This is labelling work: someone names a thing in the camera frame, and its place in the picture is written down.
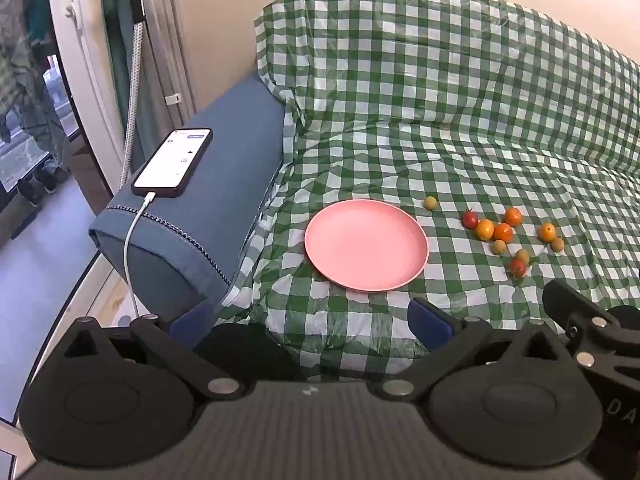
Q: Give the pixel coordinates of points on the small orange mandarin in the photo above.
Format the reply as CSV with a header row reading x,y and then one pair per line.
x,y
484,229
547,232
503,232
512,216

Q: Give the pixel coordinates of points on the dark shoe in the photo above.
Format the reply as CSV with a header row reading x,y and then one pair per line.
x,y
50,179
28,191

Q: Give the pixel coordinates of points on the green checked tablecloth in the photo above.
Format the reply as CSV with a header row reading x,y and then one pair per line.
x,y
400,110

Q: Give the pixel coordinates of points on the white clip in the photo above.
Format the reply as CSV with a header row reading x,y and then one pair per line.
x,y
173,98

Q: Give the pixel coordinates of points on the black smartphone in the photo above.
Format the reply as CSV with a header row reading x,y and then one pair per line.
x,y
172,162

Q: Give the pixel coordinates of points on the hanging clothes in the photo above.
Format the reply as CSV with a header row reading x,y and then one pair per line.
x,y
25,50

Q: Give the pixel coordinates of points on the grey-green curtain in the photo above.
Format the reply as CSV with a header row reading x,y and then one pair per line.
x,y
125,70

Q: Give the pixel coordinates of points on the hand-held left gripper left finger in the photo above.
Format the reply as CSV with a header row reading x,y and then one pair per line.
x,y
189,324

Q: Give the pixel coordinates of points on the small yellow-green fruit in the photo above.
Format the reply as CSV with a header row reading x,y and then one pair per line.
x,y
523,255
557,244
431,203
499,247

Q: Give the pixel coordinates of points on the white door frame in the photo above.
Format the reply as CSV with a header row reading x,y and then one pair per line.
x,y
85,60

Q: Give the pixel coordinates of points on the pink plate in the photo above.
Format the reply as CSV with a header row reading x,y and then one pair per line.
x,y
366,245

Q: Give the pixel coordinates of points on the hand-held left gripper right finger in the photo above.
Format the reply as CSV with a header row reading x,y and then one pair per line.
x,y
429,321

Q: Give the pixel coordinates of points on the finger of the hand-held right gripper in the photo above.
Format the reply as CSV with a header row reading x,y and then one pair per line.
x,y
575,310

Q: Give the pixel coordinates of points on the blue sofa armrest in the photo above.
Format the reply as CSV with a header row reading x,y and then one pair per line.
x,y
225,185

